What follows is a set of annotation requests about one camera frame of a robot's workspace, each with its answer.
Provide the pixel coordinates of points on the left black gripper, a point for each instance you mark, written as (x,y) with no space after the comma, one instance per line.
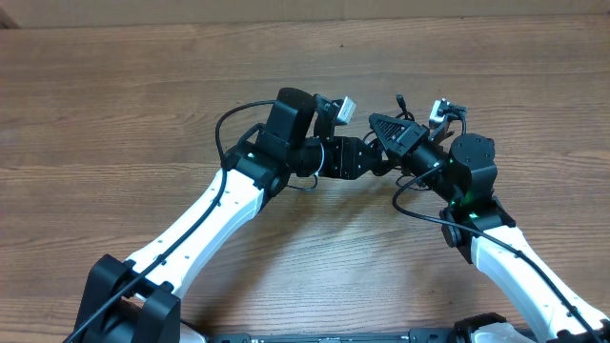
(346,153)

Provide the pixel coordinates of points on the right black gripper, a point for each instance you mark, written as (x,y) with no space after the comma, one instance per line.
(411,133)

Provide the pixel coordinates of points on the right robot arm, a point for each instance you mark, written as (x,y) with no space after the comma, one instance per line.
(487,236)

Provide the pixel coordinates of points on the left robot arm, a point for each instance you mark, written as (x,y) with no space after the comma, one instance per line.
(139,299)

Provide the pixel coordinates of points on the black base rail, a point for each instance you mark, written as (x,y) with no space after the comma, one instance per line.
(461,332)

